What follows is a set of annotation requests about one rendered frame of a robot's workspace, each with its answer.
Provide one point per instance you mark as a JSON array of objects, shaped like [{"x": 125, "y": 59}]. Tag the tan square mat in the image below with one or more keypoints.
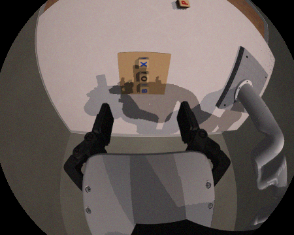
[{"x": 128, "y": 64}]

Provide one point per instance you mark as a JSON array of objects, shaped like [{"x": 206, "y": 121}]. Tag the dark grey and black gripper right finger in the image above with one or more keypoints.
[{"x": 197, "y": 140}]

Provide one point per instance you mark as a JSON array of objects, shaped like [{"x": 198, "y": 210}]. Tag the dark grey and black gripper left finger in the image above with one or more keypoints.
[{"x": 94, "y": 143}]

